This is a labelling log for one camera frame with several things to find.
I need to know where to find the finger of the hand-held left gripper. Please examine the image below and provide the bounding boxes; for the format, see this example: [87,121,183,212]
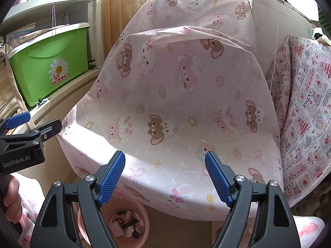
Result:
[0,112,31,135]
[19,119,62,145]

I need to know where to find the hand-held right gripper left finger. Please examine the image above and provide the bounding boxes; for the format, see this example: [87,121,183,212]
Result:
[30,150,126,248]

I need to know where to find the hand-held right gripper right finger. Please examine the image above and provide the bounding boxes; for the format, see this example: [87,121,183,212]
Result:
[204,150,302,248]

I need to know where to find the pink plastic basket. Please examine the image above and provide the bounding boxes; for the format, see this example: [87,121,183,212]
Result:
[78,190,150,248]

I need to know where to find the white tissue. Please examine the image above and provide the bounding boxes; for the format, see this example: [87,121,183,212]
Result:
[126,227,141,238]
[134,212,146,228]

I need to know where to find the pink checkered box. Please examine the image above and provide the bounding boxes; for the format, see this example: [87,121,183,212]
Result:
[109,222,125,237]

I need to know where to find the person's left hand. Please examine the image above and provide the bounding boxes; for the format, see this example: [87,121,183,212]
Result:
[3,175,22,221]

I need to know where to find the person's left leg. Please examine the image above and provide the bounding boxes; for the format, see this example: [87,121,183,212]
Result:
[10,173,47,248]

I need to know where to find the person's leg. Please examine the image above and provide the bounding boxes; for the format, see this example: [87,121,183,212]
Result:
[10,173,47,248]
[246,214,325,248]

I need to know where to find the white shelf cabinet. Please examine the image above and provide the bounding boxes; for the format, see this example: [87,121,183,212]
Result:
[0,0,104,181]

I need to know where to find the green plastic storage box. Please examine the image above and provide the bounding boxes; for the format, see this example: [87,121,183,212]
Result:
[8,27,90,107]

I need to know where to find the blue printed box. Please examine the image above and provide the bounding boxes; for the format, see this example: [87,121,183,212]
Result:
[5,23,37,43]

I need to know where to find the pink bear-print sheet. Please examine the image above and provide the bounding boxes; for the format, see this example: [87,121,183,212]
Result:
[57,0,283,221]

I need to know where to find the person's right leg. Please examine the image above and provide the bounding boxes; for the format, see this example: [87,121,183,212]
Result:
[246,214,325,248]

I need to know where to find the white storage box lid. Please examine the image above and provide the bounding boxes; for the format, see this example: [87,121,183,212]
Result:
[6,22,91,55]

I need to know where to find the pink patchwork print cloth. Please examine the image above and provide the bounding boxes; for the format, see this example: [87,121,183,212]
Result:
[266,36,331,208]

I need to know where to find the worn wooden door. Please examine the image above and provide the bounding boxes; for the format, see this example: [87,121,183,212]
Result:
[103,0,249,55]

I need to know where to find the white side cabinet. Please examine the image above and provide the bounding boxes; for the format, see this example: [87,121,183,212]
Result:
[246,0,320,75]

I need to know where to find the green checkered cloth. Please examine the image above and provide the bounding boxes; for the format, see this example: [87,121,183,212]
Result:
[317,4,331,35]

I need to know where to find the beige fabric strap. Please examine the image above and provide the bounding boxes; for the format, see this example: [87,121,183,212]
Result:
[0,30,39,132]

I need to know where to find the white hanging string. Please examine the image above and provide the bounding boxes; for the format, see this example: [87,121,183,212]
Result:
[52,0,58,37]

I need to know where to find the white cord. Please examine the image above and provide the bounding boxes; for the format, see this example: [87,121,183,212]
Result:
[269,0,281,91]

